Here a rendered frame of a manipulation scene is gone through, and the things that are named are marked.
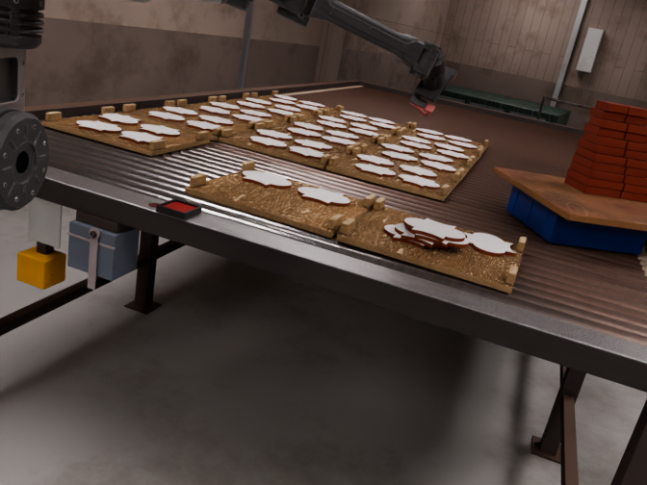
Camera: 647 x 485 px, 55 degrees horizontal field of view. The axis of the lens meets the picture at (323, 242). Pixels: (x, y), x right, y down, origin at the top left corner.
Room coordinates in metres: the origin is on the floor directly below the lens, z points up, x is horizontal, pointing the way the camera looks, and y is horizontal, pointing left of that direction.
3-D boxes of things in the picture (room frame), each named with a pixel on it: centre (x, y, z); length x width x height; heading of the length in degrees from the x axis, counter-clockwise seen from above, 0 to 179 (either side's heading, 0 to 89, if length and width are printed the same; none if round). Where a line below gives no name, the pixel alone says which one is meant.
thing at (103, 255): (1.43, 0.54, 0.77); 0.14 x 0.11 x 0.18; 74
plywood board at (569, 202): (1.90, -0.81, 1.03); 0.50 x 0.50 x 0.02; 12
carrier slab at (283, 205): (1.62, 0.12, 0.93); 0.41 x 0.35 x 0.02; 71
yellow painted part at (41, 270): (1.48, 0.71, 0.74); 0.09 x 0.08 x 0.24; 74
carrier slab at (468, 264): (1.49, -0.28, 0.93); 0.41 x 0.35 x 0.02; 72
